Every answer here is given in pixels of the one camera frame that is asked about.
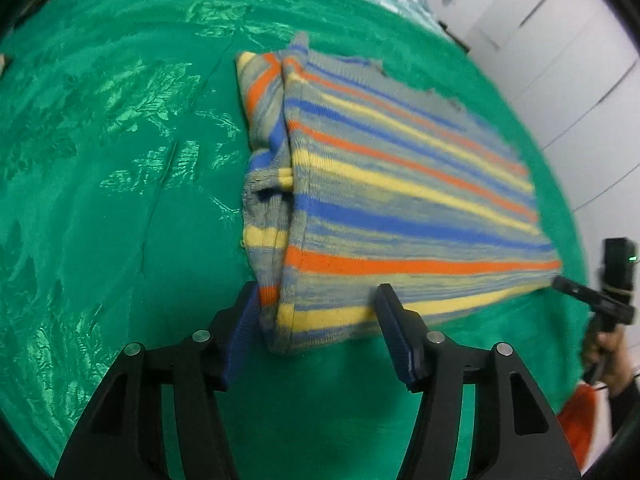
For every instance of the orange cloth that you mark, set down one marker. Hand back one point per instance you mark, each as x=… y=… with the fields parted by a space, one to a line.
x=580 y=425

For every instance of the striped knit sweater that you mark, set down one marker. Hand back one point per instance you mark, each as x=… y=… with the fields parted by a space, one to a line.
x=400 y=185

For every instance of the person's right forearm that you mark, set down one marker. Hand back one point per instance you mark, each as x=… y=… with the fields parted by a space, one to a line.
x=627 y=405

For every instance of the person's right hand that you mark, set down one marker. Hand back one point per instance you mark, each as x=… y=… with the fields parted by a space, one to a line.
x=610 y=355

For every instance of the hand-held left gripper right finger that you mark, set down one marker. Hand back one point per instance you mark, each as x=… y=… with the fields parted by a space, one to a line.
x=397 y=345

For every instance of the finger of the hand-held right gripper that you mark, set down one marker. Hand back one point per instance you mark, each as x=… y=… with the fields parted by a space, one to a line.
x=585 y=296

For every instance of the green patterned blanket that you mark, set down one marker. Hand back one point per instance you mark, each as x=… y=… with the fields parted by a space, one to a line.
x=100 y=160

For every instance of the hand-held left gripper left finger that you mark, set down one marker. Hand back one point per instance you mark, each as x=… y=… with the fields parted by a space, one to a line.
x=240 y=340

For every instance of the white wardrobe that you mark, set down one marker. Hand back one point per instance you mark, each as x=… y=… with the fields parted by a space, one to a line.
x=550 y=35

